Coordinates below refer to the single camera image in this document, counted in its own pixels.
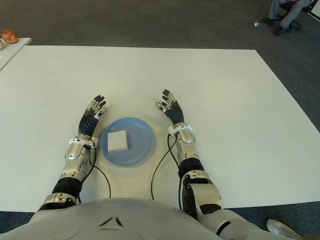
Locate seated person in grey trousers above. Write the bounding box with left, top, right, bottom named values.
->
left=260, top=0, right=306, bottom=36

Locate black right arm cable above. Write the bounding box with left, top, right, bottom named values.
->
left=150, top=133, right=183, bottom=210

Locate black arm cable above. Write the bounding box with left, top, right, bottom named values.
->
left=150, top=133, right=183, bottom=210
left=77, top=143, right=112, bottom=205

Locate red-brown round fruit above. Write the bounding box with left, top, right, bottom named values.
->
left=0, top=29, right=20, bottom=45

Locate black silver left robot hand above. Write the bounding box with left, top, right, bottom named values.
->
left=77, top=94, right=108, bottom=137

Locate blue plastic plate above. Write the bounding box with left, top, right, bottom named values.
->
left=100, top=116, right=156, bottom=166

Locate grey robot torso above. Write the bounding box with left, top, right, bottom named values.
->
left=0, top=197, right=223, bottom=240

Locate black office chair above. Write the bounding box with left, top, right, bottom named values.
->
left=277, top=0, right=312, bottom=31

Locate white square charger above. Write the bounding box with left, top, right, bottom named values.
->
left=106, top=129, right=130, bottom=153

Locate white side table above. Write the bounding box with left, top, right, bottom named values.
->
left=0, top=37, right=32, bottom=72

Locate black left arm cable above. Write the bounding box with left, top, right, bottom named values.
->
left=77, top=143, right=112, bottom=205

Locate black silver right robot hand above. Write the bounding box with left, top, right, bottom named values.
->
left=154, top=89, right=186, bottom=127

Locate white shoe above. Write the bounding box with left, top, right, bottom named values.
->
left=266, top=219, right=305, bottom=240

